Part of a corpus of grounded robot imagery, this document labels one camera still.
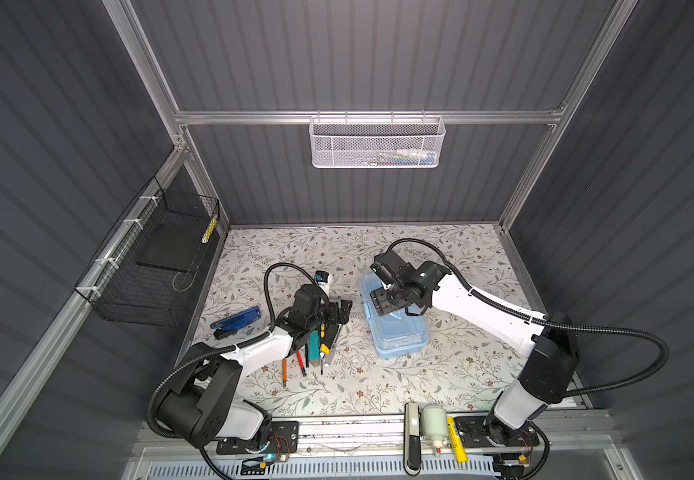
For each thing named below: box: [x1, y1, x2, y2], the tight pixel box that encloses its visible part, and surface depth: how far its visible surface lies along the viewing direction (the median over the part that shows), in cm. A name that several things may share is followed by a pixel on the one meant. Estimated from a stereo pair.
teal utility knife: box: [308, 330, 321, 367], surface depth 88 cm
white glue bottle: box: [421, 406, 448, 457], surface depth 71 cm
